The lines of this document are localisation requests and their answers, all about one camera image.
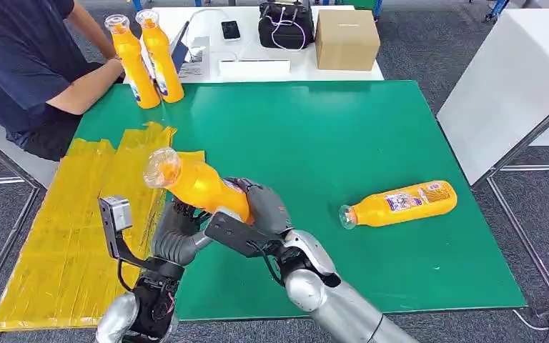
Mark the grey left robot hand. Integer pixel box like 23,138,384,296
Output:
151,196,214,267

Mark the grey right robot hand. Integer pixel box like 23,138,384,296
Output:
229,177,293,236

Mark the orange drink bottle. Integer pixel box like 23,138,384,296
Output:
338,180,459,231
142,146,255,226
135,9,185,104
104,14,162,110

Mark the green table mat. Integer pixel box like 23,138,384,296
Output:
66,79,528,323

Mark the yellow plastic sheet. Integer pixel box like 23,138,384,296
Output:
0,121,207,333

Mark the flat white box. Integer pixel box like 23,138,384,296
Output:
217,59,292,81

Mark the black bag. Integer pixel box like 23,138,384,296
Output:
257,0,315,51

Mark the black smartphone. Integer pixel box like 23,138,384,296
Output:
221,20,242,41

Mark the brown cardboard box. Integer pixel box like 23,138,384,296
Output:
315,9,382,72

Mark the person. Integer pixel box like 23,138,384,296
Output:
0,0,127,162

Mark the white table with steel legs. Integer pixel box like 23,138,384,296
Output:
436,8,549,307

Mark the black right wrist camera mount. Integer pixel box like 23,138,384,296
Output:
204,212,287,259

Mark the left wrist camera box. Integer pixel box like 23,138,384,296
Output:
97,195,136,260

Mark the white floor cable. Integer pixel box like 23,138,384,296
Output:
513,257,549,332

